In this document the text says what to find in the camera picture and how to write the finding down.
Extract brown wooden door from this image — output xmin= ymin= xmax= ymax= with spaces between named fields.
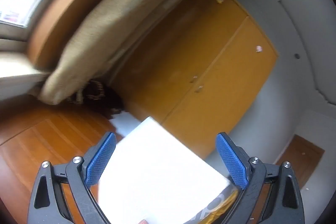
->
xmin=276 ymin=134 xmax=325 ymax=189

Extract white paper sheets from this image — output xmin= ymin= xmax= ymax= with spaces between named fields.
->
xmin=109 ymin=112 xmax=142 ymax=136

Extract white and gold cardboard box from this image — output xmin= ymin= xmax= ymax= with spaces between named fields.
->
xmin=98 ymin=116 xmax=238 ymax=224

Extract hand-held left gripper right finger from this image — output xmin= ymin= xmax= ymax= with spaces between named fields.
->
xmin=215 ymin=132 xmax=305 ymax=224

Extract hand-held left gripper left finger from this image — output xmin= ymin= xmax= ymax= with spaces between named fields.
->
xmin=28 ymin=132 xmax=117 ymax=224

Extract dark fringed cloth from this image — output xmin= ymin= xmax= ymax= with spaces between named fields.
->
xmin=67 ymin=78 xmax=126 ymax=119

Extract beige curtain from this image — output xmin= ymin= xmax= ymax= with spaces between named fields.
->
xmin=26 ymin=0 xmax=256 ymax=105

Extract yellow wooden wardrobe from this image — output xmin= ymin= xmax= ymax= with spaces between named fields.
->
xmin=110 ymin=0 xmax=279 ymax=159

